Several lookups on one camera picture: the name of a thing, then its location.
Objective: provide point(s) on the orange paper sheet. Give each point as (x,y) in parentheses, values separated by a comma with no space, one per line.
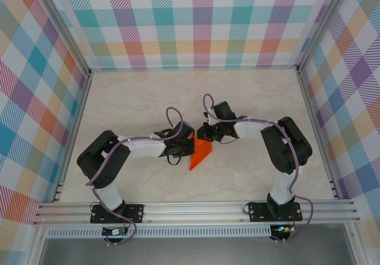
(202,153)

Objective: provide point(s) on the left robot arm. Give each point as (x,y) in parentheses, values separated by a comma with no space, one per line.
(101,164)

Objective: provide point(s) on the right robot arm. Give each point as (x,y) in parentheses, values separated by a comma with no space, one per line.
(285,146)

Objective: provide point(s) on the aluminium lower strut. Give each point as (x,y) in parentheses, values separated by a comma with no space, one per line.
(354,247)
(37,247)

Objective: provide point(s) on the thin aluminium rear rail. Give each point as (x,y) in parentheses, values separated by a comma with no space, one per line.
(193,68)

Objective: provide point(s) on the wide aluminium mounting rail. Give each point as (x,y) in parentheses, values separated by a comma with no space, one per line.
(193,211)

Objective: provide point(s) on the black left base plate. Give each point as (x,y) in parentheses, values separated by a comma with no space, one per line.
(136,213)

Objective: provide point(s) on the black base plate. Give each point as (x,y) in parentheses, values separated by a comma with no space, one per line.
(255,213)
(136,213)

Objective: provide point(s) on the aluminium side rail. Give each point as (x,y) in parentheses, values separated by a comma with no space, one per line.
(314,122)
(77,122)

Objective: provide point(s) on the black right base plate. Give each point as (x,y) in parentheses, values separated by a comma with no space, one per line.
(255,213)

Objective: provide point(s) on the aluminium corner post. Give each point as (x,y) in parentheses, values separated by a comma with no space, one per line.
(62,30)
(325,27)

